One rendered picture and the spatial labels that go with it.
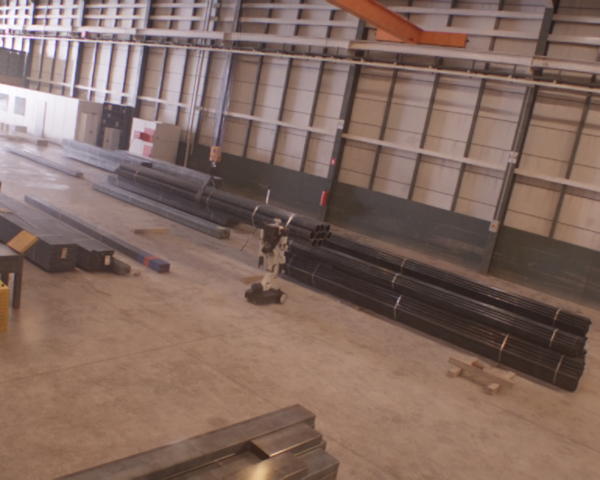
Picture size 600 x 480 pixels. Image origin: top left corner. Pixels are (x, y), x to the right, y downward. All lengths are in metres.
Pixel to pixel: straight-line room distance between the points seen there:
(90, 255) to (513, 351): 7.13
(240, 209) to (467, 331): 4.81
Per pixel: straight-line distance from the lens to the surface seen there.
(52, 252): 9.69
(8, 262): 8.01
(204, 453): 4.58
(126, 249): 11.38
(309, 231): 9.98
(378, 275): 10.52
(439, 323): 9.93
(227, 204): 11.26
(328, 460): 4.99
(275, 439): 4.90
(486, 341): 9.67
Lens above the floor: 3.04
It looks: 13 degrees down
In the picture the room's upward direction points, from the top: 11 degrees clockwise
